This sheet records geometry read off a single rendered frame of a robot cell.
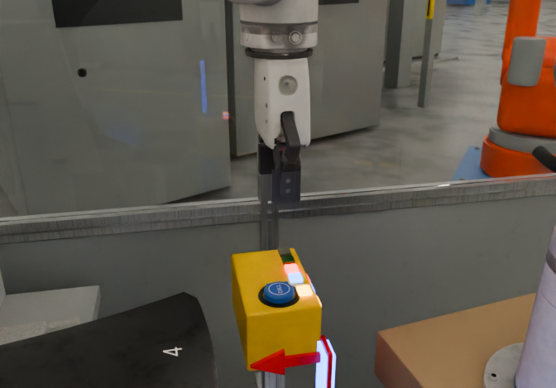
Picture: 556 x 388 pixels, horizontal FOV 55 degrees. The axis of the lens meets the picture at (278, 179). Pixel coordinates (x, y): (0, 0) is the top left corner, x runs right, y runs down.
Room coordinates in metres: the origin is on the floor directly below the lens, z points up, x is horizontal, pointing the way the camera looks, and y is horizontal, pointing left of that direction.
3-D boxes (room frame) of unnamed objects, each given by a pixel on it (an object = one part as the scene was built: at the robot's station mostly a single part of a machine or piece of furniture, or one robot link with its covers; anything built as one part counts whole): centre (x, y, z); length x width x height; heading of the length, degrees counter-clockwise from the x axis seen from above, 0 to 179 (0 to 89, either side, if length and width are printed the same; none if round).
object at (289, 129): (0.56, -0.01, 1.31); 0.08 x 0.01 x 0.06; 11
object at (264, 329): (0.65, 0.01, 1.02); 0.16 x 0.10 x 0.11; 11
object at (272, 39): (0.60, 0.00, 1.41); 0.09 x 0.08 x 0.03; 11
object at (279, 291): (0.60, 0.00, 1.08); 0.04 x 0.04 x 0.02
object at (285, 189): (0.55, -0.01, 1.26); 0.03 x 0.03 x 0.07; 11
